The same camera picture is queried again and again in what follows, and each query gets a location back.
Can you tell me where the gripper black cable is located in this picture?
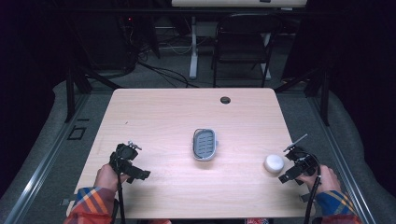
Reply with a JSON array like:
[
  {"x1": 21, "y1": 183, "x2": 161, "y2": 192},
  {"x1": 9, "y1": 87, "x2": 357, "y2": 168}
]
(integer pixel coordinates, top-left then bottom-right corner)
[
  {"x1": 303, "y1": 152, "x2": 322, "y2": 224},
  {"x1": 116, "y1": 158, "x2": 126, "y2": 224}
]

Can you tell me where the black folding chair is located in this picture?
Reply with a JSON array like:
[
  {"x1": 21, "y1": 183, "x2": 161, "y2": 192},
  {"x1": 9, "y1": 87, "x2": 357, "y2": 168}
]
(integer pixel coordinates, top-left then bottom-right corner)
[{"x1": 211, "y1": 12, "x2": 285, "y2": 89}]

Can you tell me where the white desk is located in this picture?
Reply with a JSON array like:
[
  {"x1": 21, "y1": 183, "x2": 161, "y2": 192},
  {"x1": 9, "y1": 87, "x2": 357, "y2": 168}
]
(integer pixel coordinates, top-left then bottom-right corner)
[{"x1": 170, "y1": 0, "x2": 308, "y2": 80}]

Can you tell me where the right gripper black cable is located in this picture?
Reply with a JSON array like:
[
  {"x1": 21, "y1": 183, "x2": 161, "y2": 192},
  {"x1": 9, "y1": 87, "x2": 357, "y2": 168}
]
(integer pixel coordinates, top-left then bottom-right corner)
[{"x1": 303, "y1": 152, "x2": 322, "y2": 224}]

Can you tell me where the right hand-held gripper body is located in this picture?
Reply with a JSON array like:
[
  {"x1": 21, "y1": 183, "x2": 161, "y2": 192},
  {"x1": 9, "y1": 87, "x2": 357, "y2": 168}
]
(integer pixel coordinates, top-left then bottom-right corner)
[{"x1": 282, "y1": 133, "x2": 319, "y2": 179}]

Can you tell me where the person's left hand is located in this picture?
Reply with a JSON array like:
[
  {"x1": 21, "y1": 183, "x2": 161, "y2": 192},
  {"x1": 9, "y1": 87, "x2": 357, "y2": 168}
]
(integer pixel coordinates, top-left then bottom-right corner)
[{"x1": 93, "y1": 163, "x2": 131, "y2": 192}]

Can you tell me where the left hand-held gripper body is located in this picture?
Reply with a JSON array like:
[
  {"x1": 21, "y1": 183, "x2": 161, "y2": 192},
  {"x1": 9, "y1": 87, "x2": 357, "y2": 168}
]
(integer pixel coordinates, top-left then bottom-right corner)
[{"x1": 108, "y1": 140, "x2": 143, "y2": 175}]

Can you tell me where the black metal stand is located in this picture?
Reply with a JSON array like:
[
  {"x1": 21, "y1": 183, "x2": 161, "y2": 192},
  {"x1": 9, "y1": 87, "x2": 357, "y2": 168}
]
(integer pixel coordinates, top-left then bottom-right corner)
[
  {"x1": 63, "y1": 60, "x2": 123, "y2": 124},
  {"x1": 274, "y1": 63, "x2": 332, "y2": 127}
]

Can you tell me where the person's right hand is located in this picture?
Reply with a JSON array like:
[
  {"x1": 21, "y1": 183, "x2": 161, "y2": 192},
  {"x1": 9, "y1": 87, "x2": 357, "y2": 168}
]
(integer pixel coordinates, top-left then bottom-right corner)
[{"x1": 297, "y1": 163, "x2": 342, "y2": 196}]

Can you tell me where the dark computer tower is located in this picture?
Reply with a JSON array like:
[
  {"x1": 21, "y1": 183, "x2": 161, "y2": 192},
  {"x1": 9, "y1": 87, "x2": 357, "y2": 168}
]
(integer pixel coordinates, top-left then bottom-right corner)
[{"x1": 73, "y1": 12, "x2": 136, "y2": 71}]

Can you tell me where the aluminium floor rail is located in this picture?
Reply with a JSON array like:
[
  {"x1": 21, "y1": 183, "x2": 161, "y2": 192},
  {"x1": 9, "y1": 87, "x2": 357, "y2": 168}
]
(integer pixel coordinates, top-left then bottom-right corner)
[
  {"x1": 2, "y1": 92, "x2": 92, "y2": 224},
  {"x1": 306, "y1": 92, "x2": 378, "y2": 224}
]

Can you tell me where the grey soap dish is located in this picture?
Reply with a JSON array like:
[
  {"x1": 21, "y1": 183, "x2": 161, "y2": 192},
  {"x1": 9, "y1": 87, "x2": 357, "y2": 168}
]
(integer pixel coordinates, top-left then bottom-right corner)
[{"x1": 191, "y1": 127, "x2": 219, "y2": 162}]

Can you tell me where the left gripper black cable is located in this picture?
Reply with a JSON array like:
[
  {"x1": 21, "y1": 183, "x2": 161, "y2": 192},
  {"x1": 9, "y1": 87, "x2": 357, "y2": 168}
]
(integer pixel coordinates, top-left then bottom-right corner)
[{"x1": 116, "y1": 158, "x2": 126, "y2": 224}]

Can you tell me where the black floor cable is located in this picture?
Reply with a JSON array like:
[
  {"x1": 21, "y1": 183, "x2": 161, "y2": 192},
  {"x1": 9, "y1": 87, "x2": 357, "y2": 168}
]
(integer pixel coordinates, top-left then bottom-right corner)
[{"x1": 136, "y1": 60, "x2": 200, "y2": 89}]

